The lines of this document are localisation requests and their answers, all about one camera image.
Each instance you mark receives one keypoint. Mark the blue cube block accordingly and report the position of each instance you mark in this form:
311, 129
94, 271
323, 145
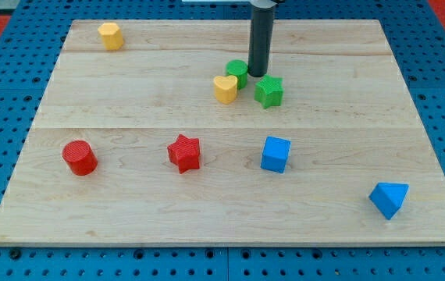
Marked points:
275, 154

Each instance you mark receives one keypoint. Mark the green cylinder block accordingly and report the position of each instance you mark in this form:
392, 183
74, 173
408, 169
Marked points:
238, 68

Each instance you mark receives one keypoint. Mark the yellow hexagon block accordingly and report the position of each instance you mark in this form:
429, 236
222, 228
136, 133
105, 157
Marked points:
111, 36

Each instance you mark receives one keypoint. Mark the red cylinder block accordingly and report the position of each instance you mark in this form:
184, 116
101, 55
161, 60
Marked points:
80, 158

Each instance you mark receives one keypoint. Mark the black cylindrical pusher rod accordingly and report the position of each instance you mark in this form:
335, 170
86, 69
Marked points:
262, 17

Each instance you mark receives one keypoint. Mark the green star block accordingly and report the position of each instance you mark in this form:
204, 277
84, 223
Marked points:
269, 91

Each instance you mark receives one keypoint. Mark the blue triangular prism block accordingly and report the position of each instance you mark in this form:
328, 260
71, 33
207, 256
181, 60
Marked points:
389, 198

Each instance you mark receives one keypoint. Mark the red star block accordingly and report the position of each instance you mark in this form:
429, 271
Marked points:
185, 153

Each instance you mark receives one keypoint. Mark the yellow heart block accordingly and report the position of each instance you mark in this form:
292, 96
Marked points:
225, 88

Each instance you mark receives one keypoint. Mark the light wooden board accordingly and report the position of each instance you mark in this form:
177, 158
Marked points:
346, 110

